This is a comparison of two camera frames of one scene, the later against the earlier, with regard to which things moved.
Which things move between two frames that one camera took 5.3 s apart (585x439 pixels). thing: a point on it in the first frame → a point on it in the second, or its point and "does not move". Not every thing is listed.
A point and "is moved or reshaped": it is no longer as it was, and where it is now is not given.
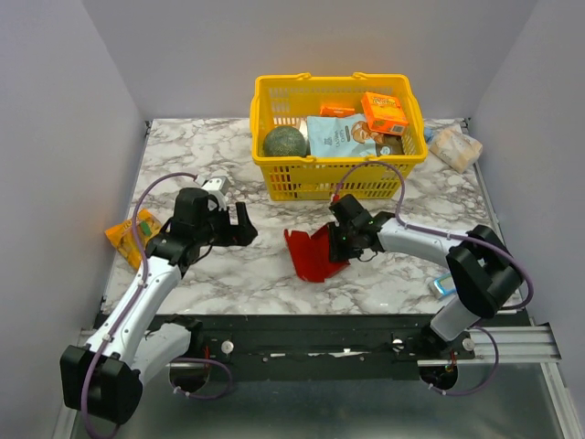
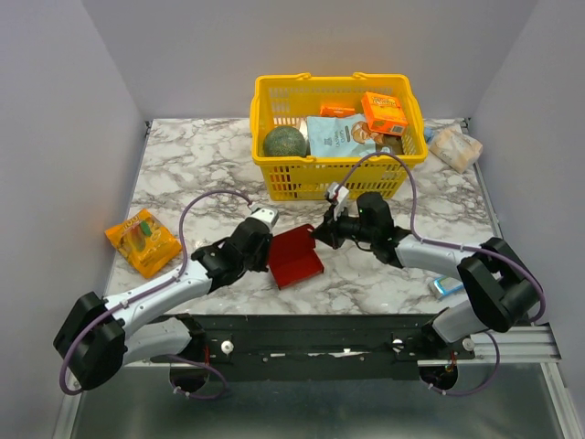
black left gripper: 240,234 → 261,266
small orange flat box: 336,112 does not move
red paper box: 312,255 is moved or reshaped
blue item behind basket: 428,133 does not move
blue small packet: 445,284 does not move
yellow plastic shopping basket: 336,138 does not move
